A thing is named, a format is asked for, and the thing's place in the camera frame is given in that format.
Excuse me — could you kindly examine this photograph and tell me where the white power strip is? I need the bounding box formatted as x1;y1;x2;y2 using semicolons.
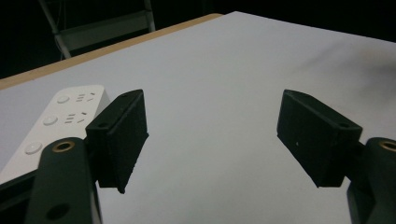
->
0;84;111;185

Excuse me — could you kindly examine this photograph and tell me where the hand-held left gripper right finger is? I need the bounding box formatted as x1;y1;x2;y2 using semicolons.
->
276;89;363;189

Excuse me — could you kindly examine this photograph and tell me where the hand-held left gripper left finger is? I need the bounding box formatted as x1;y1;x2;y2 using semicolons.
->
85;89;150;195

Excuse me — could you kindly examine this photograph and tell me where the grey metal chair frame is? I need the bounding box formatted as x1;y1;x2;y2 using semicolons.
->
38;0;157;61

